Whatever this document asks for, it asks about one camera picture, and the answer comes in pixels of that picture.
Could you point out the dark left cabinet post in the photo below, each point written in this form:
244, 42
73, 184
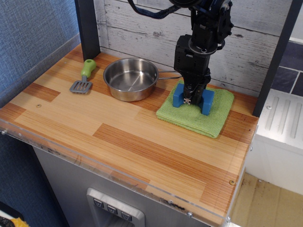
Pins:
87, 24

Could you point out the clear acrylic edge guard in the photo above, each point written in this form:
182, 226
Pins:
188, 172

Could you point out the dark right cabinet post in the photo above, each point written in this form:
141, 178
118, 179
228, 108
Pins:
289, 24

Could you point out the dark cabinet post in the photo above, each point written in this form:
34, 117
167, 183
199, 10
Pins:
289, 24
87, 24

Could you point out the grey toy fridge cabinet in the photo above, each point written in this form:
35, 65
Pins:
71, 178

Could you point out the yellow object at corner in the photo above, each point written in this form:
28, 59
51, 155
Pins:
12, 222

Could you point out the green folded cloth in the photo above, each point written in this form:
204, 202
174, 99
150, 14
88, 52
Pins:
191, 117

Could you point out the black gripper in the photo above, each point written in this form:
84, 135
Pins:
193, 67

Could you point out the white ribbed sink unit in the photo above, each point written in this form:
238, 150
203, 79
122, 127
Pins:
276, 154

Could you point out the silver dispenser panel with buttons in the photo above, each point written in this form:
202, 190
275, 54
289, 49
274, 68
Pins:
110, 212

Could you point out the stainless steel pan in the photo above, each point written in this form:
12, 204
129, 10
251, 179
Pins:
131, 79

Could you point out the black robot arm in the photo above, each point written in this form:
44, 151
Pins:
210, 24

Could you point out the blue arch-shaped wooden handle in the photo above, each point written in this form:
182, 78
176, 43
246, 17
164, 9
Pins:
205, 103

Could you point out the green handled grey spatula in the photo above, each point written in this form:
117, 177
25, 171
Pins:
82, 86

